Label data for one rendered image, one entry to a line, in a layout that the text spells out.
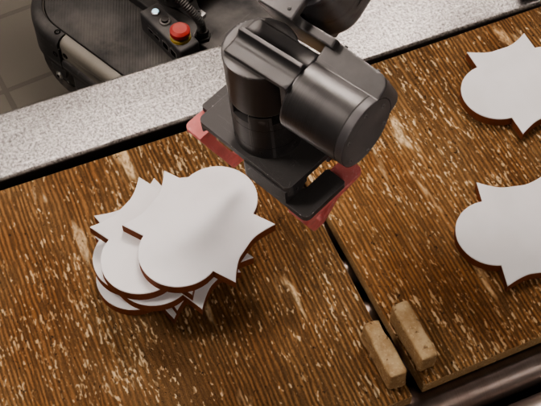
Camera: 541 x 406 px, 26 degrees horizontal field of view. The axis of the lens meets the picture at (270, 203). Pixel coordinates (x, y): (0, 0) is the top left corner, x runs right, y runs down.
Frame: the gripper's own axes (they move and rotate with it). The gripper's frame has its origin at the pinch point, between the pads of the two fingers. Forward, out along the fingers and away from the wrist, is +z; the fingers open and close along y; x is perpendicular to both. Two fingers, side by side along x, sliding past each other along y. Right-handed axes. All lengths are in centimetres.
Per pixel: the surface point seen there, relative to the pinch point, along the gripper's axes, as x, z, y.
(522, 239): 15.5, 10.7, 16.0
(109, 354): -19.1, 8.6, -3.2
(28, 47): 32, 106, -114
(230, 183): -1.1, 3.3, -5.1
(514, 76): 30.9, 11.9, 3.3
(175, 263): -10.4, 2.5, -2.4
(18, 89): 24, 105, -107
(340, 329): -2.9, 10.1, 9.8
